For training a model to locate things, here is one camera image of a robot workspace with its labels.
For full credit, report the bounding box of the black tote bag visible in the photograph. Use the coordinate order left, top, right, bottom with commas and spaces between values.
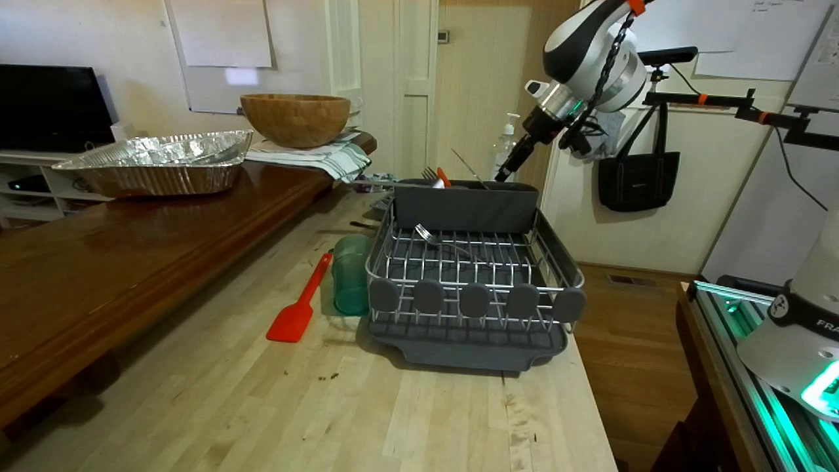
595, 103, 682, 215

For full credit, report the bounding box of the brown wooden table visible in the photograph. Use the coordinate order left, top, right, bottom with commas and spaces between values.
0, 129, 380, 433

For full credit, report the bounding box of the red silicone spatula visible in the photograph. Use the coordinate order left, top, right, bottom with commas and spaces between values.
264, 249, 337, 346

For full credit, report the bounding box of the wooden bowl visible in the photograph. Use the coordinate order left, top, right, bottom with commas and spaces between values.
235, 91, 357, 150

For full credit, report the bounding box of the wall whiteboard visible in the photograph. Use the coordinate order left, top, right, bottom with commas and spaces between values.
626, 0, 835, 84

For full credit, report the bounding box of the aluminium foil tray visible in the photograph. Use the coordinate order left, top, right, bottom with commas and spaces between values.
49, 129, 257, 200

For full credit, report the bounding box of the grey dish rack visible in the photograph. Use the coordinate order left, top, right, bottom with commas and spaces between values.
358, 177, 589, 379

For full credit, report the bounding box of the black monitor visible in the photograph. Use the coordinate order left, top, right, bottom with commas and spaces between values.
0, 59, 121, 156

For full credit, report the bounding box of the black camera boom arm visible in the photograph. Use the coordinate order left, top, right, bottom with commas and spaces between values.
635, 45, 839, 152

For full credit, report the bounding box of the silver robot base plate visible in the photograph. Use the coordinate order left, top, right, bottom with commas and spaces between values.
734, 315, 839, 426

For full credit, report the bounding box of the silver fork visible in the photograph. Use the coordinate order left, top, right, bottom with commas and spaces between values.
408, 219, 441, 249

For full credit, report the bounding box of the striped dish towel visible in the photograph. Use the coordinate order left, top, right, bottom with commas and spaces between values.
243, 131, 375, 186

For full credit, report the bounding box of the white shelf unit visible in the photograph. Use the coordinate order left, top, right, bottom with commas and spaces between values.
0, 146, 116, 223

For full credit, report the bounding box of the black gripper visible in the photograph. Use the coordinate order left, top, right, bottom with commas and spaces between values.
492, 103, 597, 186

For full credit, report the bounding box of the aluminium robot stand frame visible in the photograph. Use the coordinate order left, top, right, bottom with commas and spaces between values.
675, 274, 839, 472

